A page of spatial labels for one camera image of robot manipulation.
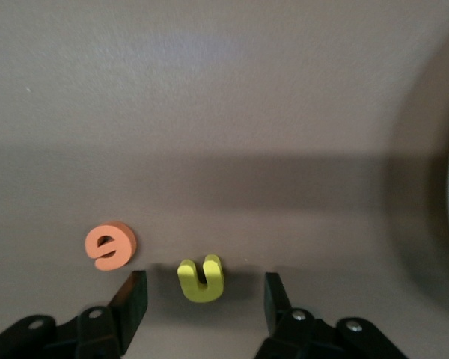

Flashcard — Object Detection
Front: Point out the orange foam letter e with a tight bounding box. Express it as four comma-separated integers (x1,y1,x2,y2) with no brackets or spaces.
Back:
84,220,138,271

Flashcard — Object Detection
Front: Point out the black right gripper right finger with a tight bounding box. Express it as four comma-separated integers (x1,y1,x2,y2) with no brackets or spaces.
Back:
254,271,409,359

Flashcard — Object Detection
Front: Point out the brown table cover sheet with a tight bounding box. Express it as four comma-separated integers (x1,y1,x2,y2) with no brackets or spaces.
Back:
0,0,449,359

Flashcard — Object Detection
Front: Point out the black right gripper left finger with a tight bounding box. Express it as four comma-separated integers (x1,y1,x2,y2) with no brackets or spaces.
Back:
0,269,149,359

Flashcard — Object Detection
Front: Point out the yellow foam letter u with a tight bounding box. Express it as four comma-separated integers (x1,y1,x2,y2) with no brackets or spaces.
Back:
177,254,225,304

